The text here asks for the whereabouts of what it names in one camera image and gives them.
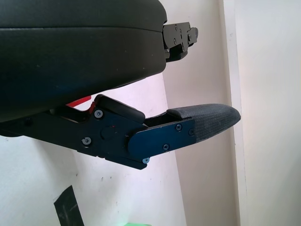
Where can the black tape strip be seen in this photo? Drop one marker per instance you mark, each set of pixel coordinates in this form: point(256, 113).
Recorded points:
point(67, 207)

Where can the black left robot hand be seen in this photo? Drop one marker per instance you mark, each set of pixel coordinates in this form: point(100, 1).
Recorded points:
point(70, 58)

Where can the green cube block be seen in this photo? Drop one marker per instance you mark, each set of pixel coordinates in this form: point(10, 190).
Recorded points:
point(138, 223)

